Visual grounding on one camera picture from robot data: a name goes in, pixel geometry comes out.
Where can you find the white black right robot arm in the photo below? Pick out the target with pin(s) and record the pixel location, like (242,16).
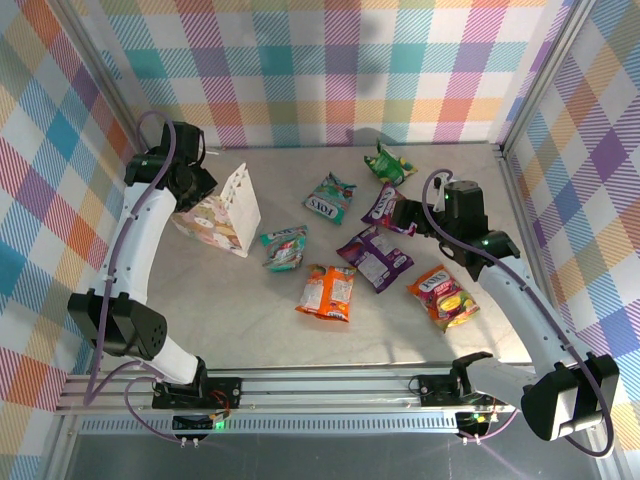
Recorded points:
(525,300)

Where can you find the aluminium left frame post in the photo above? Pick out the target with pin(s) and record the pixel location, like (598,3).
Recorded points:
(106,70)

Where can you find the teal Fox's mint packet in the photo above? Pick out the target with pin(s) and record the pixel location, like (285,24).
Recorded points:
(327,197)
(282,247)

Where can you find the purple Fox's candy packet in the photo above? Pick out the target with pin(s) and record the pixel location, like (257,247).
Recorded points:
(380,207)

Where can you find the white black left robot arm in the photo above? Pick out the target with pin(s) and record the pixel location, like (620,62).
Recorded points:
(132,240)

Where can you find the orange candy packet barcode label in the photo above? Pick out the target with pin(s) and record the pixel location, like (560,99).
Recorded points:
(325,292)

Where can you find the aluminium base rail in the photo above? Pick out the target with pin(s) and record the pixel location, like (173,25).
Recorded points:
(325,390)

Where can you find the aluminium frame leg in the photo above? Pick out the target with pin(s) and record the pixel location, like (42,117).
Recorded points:
(61,450)
(616,468)

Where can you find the white paper bag animal print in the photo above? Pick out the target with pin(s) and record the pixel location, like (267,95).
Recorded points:
(240,215)

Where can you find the aluminium frame post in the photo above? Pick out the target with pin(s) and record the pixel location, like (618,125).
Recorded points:
(546,70)
(106,70)

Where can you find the purple candy packet white label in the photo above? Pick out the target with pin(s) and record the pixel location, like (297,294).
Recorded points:
(375,257)

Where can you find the black control box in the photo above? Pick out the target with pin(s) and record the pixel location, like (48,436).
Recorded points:
(472,422)

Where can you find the orange Fox's fruity packet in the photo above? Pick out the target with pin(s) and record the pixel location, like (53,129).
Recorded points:
(442,297)

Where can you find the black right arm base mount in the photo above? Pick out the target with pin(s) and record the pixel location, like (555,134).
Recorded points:
(435,387)

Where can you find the aluminium side rail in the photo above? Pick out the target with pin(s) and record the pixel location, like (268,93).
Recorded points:
(517,195)

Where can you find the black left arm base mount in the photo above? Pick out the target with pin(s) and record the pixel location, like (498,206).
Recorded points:
(220,390)

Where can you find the aluminium right frame post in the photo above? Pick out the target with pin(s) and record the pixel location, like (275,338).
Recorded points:
(546,70)

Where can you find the green Fox's candy packet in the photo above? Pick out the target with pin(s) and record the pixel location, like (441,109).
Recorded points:
(387,165)

